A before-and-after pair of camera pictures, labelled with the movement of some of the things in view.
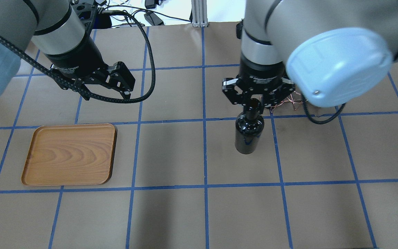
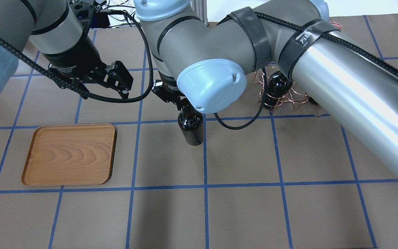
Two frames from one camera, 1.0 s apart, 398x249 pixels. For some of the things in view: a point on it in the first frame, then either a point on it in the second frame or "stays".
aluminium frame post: (199, 13) stays
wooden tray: (70, 155) stays
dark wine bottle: (249, 126) to (191, 123)
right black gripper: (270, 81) to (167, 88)
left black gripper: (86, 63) stays
